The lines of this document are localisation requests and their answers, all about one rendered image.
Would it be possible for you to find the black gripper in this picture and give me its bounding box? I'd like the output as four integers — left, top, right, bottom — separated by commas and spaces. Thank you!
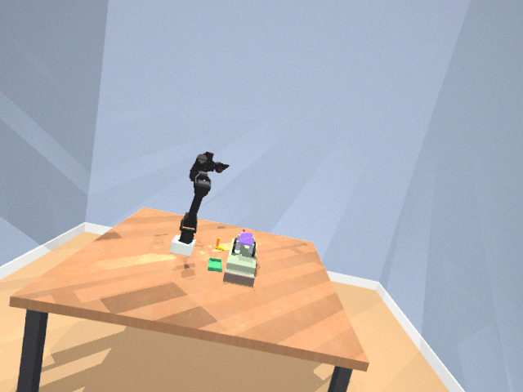
204, 162, 230, 173

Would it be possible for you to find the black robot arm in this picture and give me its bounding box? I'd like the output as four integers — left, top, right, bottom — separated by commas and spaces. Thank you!
178, 152, 214, 244

